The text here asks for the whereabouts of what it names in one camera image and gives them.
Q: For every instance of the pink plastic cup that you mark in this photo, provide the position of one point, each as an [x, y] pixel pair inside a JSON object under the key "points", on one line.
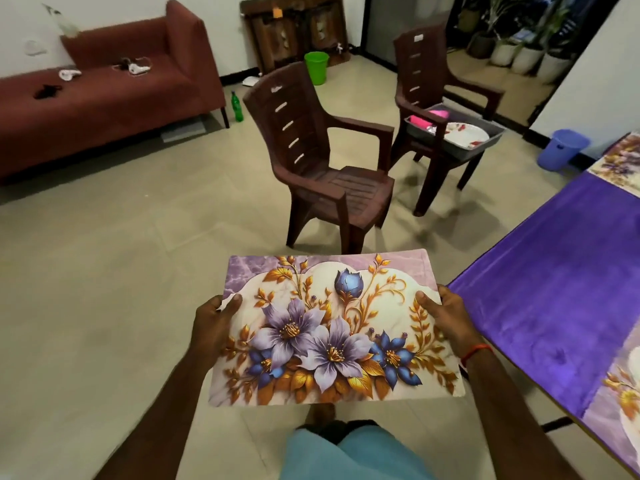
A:
{"points": [[425, 121]]}

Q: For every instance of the purple tablecloth table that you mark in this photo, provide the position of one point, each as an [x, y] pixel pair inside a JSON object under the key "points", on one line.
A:
{"points": [[550, 285]]}

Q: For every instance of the person's teal t-shirt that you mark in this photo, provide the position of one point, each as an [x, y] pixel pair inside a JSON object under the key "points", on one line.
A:
{"points": [[360, 457]]}

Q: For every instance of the person's right hand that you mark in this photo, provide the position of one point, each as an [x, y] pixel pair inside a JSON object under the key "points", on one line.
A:
{"points": [[455, 320]]}

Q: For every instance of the person's left hand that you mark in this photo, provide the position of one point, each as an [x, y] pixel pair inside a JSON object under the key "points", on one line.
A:
{"points": [[212, 335]]}

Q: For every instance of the white charger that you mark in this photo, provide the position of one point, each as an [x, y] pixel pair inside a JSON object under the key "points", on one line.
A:
{"points": [[138, 68]]}

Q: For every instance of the small white floor object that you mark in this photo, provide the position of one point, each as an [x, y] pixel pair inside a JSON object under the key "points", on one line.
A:
{"points": [[251, 81]]}

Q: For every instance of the red wrist thread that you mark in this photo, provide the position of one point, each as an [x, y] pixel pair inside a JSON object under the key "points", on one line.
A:
{"points": [[475, 350]]}

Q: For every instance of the blue plastic bucket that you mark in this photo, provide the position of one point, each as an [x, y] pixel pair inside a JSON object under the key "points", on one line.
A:
{"points": [[562, 153]]}

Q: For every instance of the small white planter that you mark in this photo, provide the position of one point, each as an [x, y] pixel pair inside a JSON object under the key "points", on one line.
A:
{"points": [[526, 61], [553, 68], [502, 55]]}

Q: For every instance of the green bottle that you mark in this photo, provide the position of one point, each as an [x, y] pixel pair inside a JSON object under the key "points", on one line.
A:
{"points": [[237, 108]]}

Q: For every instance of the person's left forearm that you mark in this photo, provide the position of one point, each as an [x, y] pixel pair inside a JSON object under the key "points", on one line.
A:
{"points": [[160, 425]]}

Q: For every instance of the grey plastic tray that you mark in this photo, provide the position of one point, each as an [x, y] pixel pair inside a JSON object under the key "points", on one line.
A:
{"points": [[470, 154]]}

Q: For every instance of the person's right forearm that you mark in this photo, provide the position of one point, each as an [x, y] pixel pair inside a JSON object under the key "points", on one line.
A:
{"points": [[525, 425]]}

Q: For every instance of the small white cloth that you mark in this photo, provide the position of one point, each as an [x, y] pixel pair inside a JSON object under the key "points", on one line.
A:
{"points": [[69, 74]]}

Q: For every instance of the brown plastic chair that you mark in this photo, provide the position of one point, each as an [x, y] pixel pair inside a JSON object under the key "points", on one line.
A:
{"points": [[290, 125], [420, 65]]}

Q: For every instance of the person's dark trousers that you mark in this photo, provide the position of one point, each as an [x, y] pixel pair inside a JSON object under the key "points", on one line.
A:
{"points": [[350, 433]]}

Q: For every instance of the white floral plate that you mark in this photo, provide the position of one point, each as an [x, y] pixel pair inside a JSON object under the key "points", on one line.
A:
{"points": [[465, 136]]}

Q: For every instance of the red-brown sofa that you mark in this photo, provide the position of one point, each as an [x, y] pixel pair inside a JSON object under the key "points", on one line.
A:
{"points": [[100, 115]]}

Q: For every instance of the small black cloth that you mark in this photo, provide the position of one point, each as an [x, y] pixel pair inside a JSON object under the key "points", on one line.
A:
{"points": [[47, 92]]}

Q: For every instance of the green plastic bucket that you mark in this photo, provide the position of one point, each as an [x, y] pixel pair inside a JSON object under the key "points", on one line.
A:
{"points": [[317, 70]]}

